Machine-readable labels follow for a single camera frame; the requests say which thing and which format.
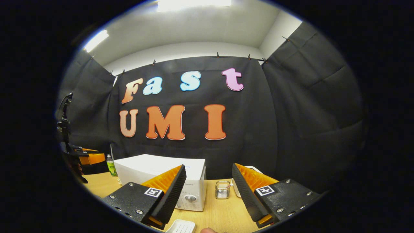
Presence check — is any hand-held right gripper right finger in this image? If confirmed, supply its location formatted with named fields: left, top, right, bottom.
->
left=232, top=163, right=324, bottom=228

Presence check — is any wide ceiling light panel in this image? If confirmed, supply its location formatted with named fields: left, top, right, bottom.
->
left=158, top=0, right=232, bottom=13

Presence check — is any black backdrop cloth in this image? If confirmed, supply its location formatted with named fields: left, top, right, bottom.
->
left=55, top=22, right=369, bottom=194

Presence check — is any row of black cloth clips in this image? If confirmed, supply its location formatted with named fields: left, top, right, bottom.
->
left=91, top=36, right=291, bottom=75

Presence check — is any narrow ceiling light strip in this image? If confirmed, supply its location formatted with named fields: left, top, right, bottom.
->
left=83, top=30, right=109, bottom=53

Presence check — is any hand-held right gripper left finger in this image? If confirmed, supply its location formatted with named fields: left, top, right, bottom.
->
left=102, top=164, right=187, bottom=230

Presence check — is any white toaster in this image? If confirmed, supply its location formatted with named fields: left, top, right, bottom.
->
left=231, top=166, right=263, bottom=198

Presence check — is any clear glass toothpick holder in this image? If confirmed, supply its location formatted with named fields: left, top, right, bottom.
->
left=215, top=181, right=230, bottom=199

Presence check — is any green label drink bottle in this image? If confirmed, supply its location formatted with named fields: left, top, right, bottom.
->
left=106, top=154, right=118, bottom=177

